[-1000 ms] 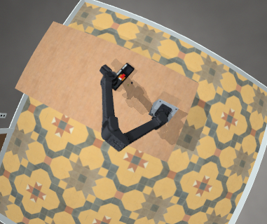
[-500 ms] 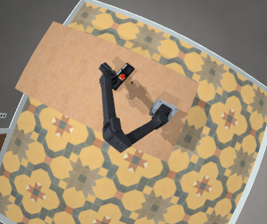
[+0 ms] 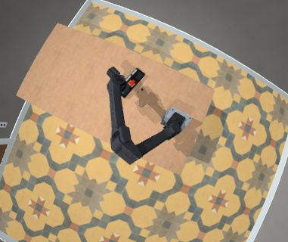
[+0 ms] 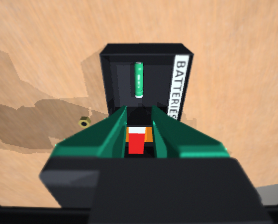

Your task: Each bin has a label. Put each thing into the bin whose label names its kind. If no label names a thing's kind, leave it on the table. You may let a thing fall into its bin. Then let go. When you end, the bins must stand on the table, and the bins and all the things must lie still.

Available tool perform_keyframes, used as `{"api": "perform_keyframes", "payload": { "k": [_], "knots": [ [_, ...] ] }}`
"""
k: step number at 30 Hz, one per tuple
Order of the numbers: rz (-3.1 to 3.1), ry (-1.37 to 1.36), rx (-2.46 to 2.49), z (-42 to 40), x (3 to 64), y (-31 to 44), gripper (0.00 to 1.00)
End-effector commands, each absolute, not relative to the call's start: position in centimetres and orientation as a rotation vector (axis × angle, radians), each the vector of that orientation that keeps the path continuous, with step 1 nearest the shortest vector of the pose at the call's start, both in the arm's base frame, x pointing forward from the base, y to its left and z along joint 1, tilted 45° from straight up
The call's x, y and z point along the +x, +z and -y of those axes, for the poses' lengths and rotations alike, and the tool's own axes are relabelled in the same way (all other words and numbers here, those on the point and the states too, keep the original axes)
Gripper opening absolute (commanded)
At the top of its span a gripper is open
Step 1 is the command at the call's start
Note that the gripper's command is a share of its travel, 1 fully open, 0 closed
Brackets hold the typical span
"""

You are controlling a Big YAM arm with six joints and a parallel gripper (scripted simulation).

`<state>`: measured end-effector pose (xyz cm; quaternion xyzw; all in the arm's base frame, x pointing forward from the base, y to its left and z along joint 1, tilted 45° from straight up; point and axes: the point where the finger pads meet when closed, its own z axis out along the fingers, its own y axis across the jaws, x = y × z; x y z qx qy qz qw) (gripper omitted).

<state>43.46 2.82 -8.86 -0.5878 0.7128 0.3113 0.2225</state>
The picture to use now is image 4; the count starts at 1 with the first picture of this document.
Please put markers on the yellow hex nut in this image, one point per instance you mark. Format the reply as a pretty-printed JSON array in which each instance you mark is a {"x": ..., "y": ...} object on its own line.
[{"x": 84, "y": 122}]

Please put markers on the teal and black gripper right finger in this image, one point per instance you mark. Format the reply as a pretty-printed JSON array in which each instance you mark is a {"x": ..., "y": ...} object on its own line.
[{"x": 182, "y": 141}]

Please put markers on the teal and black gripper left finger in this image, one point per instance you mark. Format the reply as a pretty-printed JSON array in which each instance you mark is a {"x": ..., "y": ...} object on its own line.
[{"x": 98, "y": 139}]

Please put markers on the green battery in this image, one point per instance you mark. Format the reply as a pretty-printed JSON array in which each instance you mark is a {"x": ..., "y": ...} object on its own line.
[{"x": 138, "y": 79}]

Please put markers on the orange block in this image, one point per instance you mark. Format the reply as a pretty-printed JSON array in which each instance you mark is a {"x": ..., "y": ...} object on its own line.
[{"x": 148, "y": 134}]

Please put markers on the black rack of three labelled bins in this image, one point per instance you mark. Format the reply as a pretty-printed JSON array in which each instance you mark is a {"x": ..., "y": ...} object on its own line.
[{"x": 166, "y": 73}]

